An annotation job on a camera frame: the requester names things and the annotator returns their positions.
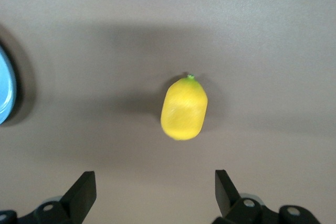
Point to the yellow lemon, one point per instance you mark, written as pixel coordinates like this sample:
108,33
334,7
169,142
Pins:
183,108

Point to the brown table cover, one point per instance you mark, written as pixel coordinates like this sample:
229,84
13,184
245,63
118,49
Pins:
78,11

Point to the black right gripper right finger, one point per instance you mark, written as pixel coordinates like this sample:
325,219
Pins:
227,195

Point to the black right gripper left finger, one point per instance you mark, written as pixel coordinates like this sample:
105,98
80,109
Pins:
81,197

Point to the blue plate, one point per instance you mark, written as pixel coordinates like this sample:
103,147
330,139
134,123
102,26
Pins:
6,87

